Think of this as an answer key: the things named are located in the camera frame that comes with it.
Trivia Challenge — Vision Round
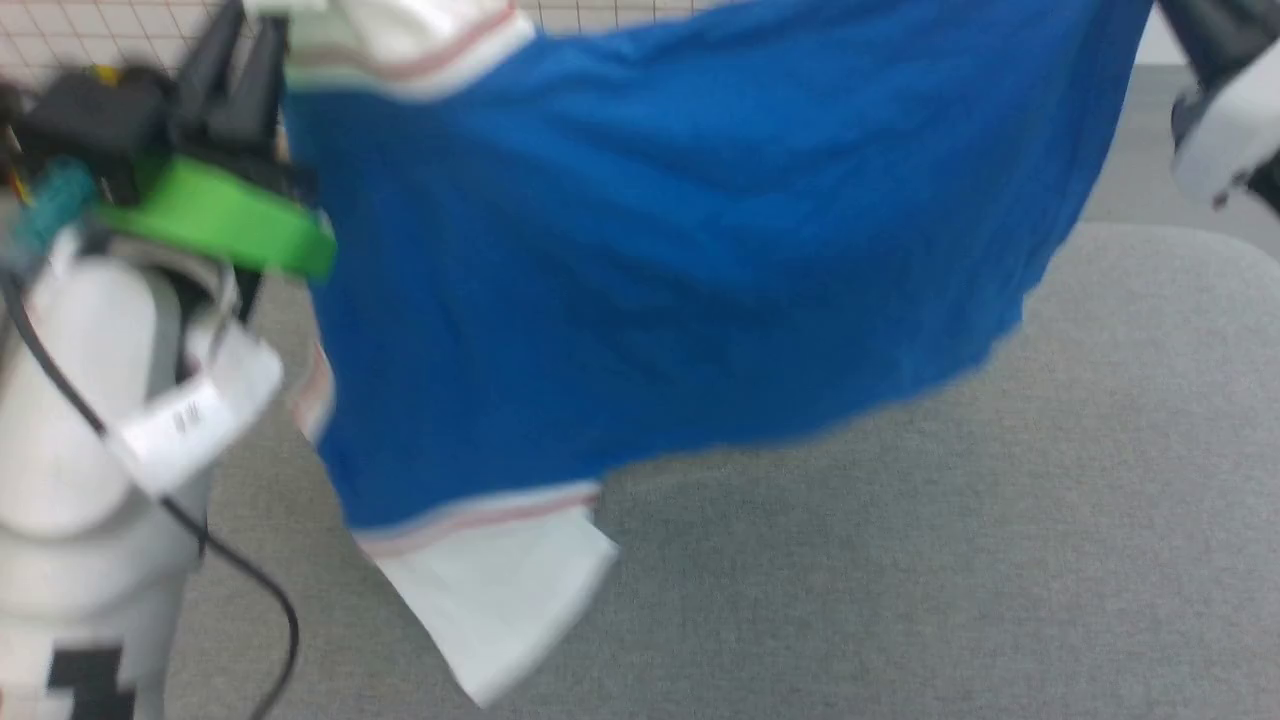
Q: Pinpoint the thin black cable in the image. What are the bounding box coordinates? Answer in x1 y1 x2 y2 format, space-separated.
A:
0 270 301 720

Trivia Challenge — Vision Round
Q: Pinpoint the white paper label tag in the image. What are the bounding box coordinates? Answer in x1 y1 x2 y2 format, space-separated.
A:
105 320 286 496

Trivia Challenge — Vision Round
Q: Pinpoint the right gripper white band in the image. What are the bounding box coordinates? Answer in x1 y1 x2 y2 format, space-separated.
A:
1155 0 1280 216

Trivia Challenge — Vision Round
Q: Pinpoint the blue and white garment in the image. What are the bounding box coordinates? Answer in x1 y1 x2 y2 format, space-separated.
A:
280 0 1156 711

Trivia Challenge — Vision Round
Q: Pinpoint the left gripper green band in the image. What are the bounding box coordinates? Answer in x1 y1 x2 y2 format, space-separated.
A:
95 0 338 279

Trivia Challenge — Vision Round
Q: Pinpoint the left teal cable connector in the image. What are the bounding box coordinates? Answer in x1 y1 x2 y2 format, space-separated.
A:
12 160 99 251

